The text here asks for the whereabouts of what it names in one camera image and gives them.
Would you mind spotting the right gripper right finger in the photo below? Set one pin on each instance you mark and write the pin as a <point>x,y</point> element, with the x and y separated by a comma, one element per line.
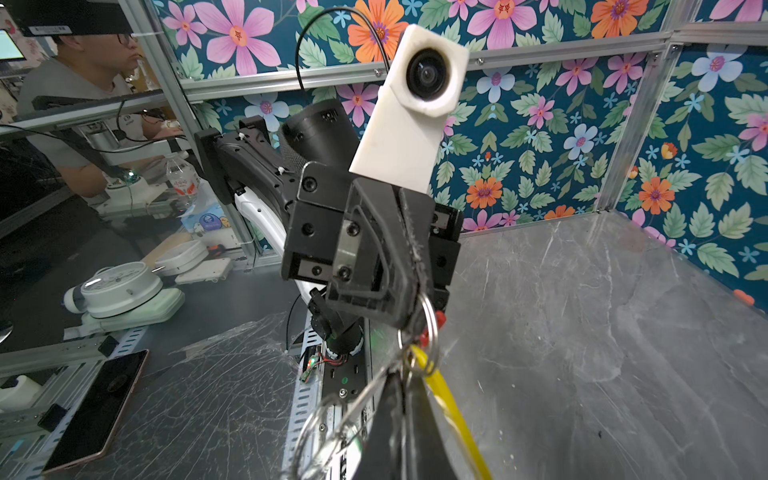
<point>425,456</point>

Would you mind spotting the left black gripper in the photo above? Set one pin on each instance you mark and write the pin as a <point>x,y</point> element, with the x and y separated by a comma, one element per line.
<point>373,246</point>

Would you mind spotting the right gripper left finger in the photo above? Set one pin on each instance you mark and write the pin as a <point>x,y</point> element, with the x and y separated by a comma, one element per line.
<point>382,454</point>

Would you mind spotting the metal keyring with red handle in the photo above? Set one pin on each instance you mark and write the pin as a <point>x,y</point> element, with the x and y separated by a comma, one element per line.
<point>412,359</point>

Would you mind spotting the yellow tagged key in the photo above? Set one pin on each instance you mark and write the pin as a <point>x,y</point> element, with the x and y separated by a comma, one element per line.
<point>460,429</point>

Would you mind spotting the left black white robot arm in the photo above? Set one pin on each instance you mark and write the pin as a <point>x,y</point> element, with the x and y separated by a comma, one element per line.
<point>256,170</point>

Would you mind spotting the white round device outside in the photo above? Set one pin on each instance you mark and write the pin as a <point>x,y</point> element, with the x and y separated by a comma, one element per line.
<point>119,298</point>

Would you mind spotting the smartphone on outside desk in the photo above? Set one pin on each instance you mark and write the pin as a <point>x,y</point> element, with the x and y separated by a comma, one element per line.
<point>93,425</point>

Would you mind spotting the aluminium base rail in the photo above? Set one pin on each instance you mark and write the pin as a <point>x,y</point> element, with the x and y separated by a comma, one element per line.
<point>316,382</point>

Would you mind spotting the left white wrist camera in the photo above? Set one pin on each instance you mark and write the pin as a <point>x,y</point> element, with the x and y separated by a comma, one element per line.
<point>404,133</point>

